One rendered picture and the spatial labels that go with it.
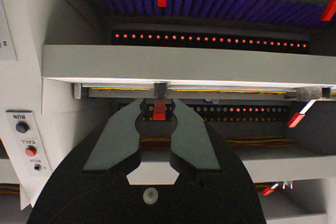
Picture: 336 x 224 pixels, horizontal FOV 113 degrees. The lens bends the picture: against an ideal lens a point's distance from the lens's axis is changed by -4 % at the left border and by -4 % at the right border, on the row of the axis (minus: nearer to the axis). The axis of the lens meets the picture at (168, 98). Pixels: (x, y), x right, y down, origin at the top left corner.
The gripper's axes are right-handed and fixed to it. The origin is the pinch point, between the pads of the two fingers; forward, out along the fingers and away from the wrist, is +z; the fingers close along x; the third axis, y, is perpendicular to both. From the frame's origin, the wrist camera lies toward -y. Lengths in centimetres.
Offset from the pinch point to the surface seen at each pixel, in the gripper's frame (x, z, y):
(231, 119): 21.6, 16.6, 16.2
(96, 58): -8.4, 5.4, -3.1
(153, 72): -0.8, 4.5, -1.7
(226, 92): 13.2, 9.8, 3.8
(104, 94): -10.5, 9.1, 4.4
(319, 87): 25.8, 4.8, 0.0
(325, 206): 45, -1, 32
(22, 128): -20.1, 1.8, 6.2
